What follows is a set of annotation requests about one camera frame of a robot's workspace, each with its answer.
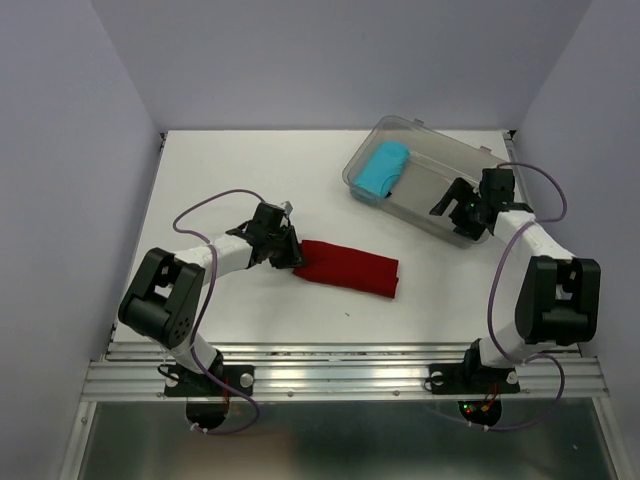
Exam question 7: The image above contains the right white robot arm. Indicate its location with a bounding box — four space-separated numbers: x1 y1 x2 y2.
425 164 601 395

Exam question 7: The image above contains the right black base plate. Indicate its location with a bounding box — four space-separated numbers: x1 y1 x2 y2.
423 363 520 397

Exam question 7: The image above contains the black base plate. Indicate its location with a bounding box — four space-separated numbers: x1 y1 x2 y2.
423 363 520 397
157 363 254 398

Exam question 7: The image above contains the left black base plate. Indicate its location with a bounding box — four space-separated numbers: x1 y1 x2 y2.
157 363 254 398

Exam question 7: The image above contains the rolled light blue t shirt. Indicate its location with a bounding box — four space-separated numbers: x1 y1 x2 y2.
354 141 410 200

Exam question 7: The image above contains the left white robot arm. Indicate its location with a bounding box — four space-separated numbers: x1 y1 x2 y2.
118 202 305 398

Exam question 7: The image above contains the aluminium mounting rail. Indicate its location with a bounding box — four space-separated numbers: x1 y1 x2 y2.
79 342 612 401

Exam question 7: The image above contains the clear plastic bin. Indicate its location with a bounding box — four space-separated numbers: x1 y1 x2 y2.
342 115 501 247

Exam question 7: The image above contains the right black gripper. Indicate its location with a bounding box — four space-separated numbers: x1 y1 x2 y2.
427 177 487 240

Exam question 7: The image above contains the red t shirt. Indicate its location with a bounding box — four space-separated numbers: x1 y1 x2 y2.
293 240 399 299

